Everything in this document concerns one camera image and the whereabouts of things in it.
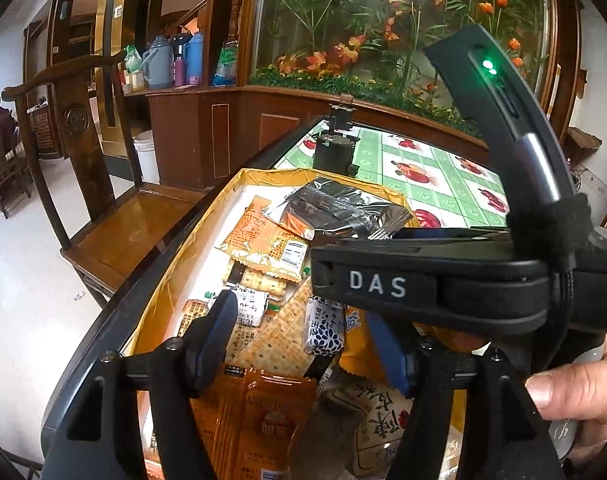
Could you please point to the wooden board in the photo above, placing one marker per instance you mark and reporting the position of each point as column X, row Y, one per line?
column 583, row 142

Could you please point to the clear cracker packet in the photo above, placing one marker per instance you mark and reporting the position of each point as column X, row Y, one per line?
column 193, row 315
column 261, row 282
column 288, row 330

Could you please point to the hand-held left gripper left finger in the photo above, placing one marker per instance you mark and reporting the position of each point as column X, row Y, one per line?
column 216, row 330

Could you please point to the white patterned candy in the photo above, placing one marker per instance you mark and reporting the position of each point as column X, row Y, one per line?
column 251, row 305
column 326, row 332

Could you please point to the yellow box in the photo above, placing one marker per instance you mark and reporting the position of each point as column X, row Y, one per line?
column 208, row 210

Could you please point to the yellow snack packet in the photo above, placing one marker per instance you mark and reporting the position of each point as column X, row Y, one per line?
column 363, row 355

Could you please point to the flat silver foil packet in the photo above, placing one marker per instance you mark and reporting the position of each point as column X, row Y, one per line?
column 323, row 440

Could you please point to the silver foil snack bag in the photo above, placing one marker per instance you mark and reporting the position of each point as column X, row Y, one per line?
column 333, row 207

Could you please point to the black thermos jug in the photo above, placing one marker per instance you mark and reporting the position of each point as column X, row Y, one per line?
column 182, row 45

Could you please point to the white printed snack packet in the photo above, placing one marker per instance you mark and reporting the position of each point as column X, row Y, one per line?
column 378, row 410

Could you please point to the orange snack packet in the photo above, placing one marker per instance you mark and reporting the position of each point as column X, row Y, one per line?
column 216, row 430
column 268, row 247
column 268, row 425

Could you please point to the blue-green plastic bag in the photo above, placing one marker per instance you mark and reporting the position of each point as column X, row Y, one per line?
column 226, row 62

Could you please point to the black stand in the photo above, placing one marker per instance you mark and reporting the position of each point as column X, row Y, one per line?
column 341, row 110

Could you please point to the wooden armchair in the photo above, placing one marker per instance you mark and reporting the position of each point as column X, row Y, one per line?
column 108, row 220

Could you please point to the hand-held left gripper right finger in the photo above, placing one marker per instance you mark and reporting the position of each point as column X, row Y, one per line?
column 391, row 355

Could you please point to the pink bottle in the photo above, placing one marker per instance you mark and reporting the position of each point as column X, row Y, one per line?
column 180, row 72

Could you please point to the person's right hand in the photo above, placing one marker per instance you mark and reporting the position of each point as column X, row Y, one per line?
column 568, row 390

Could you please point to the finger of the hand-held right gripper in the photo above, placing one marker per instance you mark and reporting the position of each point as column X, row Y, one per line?
column 458, row 234

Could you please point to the grey-blue thermos jug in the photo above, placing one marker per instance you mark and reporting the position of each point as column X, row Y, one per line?
column 158, row 62

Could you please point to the white bucket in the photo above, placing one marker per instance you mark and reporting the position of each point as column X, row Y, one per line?
column 146, row 157

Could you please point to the small wooden chair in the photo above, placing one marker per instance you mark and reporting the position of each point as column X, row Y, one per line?
column 8, row 180

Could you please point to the green floral tablecloth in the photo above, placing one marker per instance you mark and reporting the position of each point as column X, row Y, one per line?
column 433, row 175

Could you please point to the black device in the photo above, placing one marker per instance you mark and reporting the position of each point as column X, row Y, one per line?
column 333, row 152

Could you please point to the green and white bag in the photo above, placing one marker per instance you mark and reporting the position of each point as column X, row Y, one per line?
column 132, row 60

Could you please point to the blue thermos jug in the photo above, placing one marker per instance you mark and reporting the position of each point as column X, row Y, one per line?
column 197, row 55

